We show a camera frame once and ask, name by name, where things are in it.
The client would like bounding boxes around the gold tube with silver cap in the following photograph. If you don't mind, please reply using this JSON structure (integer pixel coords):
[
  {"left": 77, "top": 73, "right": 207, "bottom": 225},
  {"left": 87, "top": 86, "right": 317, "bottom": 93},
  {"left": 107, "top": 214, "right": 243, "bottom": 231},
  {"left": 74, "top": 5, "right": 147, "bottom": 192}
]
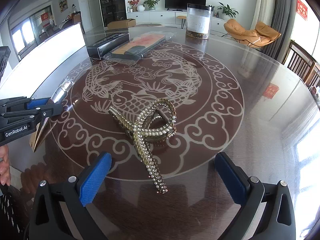
[{"left": 29, "top": 76, "right": 74, "bottom": 152}]

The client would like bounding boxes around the black patterned sleeve forearm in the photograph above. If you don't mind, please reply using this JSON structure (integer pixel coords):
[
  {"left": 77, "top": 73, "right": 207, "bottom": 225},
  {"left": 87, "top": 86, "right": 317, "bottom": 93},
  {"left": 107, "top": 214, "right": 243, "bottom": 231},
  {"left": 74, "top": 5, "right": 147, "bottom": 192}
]
[{"left": 1, "top": 185, "right": 29, "bottom": 239}]

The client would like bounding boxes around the person's left hand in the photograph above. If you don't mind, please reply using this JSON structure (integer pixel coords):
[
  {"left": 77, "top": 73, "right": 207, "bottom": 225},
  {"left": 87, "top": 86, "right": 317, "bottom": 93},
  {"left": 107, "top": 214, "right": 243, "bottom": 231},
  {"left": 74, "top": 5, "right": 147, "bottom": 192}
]
[{"left": 0, "top": 145, "right": 11, "bottom": 186}]

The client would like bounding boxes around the white cardboard storage box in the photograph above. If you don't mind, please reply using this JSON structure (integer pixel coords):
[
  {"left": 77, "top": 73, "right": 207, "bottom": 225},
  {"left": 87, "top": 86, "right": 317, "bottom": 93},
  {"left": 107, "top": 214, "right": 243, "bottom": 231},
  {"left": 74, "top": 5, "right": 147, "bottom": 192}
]
[{"left": 1, "top": 23, "right": 88, "bottom": 99}]

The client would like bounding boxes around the black box on table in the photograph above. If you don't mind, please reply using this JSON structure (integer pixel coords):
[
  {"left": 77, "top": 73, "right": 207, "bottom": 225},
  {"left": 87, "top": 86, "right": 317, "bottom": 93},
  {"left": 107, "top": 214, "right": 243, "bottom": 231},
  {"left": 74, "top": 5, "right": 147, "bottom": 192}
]
[{"left": 86, "top": 33, "right": 130, "bottom": 60}]

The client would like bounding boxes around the gold pearl claw hair clip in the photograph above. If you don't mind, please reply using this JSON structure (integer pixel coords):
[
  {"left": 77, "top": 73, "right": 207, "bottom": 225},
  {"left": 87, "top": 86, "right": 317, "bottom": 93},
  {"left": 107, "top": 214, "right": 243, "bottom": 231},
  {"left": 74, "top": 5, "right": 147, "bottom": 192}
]
[{"left": 108, "top": 98, "right": 177, "bottom": 194}]

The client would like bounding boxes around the packaged orange comb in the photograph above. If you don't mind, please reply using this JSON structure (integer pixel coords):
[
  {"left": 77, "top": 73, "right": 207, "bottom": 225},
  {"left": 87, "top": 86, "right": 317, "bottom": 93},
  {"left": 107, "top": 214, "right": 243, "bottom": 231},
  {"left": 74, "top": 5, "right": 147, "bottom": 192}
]
[{"left": 103, "top": 31, "right": 175, "bottom": 63}]

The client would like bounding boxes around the brown cardboard box on floor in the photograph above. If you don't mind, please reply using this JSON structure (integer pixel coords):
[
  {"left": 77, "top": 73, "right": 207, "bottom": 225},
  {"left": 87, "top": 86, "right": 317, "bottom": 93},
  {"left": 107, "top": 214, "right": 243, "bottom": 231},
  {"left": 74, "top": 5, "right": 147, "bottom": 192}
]
[{"left": 107, "top": 18, "right": 136, "bottom": 30}]

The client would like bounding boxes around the dark display cabinet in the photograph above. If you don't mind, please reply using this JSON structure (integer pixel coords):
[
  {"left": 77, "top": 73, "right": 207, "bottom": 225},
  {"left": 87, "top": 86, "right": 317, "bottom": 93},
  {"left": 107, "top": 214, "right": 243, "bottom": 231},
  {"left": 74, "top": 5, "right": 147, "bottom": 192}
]
[{"left": 99, "top": 0, "right": 126, "bottom": 28}]

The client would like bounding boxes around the red flower vase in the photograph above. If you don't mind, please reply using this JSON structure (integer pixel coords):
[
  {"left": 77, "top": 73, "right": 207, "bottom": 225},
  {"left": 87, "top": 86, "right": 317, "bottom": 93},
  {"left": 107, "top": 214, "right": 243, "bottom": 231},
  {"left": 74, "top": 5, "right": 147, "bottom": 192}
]
[{"left": 128, "top": 0, "right": 140, "bottom": 11}]

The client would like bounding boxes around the green potted plant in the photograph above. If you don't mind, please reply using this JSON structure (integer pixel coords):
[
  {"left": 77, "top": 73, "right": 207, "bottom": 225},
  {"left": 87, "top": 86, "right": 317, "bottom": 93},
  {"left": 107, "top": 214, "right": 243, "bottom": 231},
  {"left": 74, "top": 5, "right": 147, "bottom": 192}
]
[{"left": 143, "top": 0, "right": 160, "bottom": 10}]

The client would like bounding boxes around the white tv cabinet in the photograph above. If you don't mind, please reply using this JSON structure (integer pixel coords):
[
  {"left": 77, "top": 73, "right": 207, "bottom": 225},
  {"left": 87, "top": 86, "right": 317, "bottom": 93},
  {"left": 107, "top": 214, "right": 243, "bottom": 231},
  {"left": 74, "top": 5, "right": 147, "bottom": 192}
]
[{"left": 127, "top": 10, "right": 226, "bottom": 34}]

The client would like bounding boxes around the small wooden bench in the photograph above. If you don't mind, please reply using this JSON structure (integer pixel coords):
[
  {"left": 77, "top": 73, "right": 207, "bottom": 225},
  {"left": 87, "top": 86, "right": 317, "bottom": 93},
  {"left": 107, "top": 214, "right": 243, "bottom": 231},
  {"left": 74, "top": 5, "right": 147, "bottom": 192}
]
[{"left": 176, "top": 15, "right": 187, "bottom": 29}]

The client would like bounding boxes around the wooden dining chair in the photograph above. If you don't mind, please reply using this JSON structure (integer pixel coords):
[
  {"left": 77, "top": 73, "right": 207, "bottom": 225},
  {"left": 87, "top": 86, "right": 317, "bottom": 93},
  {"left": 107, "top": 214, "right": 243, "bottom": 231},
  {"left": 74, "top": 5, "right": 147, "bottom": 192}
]
[{"left": 283, "top": 40, "right": 320, "bottom": 88}]

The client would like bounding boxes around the clear cylindrical container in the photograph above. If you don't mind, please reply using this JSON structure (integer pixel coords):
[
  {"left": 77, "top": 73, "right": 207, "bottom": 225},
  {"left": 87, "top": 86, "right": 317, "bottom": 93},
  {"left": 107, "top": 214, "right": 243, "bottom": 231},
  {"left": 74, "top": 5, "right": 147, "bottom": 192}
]
[{"left": 186, "top": 3, "right": 214, "bottom": 40}]

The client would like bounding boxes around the orange lounge chair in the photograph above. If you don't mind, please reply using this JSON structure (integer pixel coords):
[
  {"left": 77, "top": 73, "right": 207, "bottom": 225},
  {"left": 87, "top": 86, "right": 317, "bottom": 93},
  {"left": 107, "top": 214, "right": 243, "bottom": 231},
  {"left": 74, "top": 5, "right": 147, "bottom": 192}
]
[{"left": 223, "top": 19, "right": 281, "bottom": 48}]

